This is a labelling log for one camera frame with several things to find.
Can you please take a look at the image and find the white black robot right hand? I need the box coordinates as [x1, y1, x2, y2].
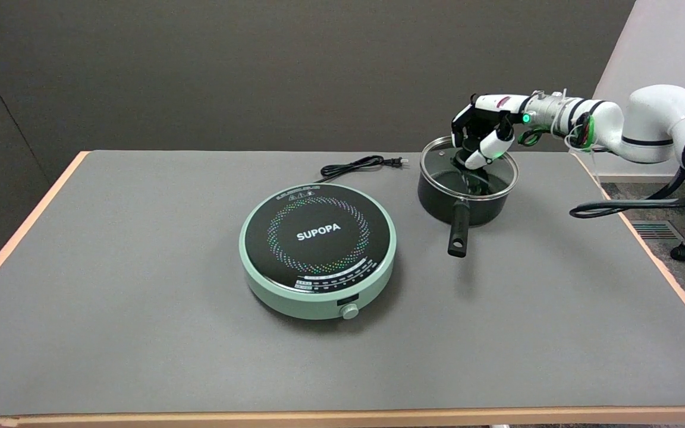
[451, 93, 533, 171]

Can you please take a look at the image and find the glass pot lid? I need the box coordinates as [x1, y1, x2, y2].
[420, 136, 520, 202]

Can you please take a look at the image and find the white partition panel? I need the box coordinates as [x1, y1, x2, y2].
[568, 0, 685, 182]

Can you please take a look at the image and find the floor vent grille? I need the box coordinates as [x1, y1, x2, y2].
[630, 220, 684, 241]

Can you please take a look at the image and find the green round induction cooker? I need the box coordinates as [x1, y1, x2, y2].
[238, 182, 397, 321]

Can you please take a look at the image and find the black saucepan with handle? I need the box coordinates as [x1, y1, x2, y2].
[417, 160, 518, 258]

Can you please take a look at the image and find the black power cord with plug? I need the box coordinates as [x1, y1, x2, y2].
[314, 155, 409, 184]

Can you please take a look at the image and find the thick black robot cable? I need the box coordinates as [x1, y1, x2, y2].
[569, 166, 685, 219]

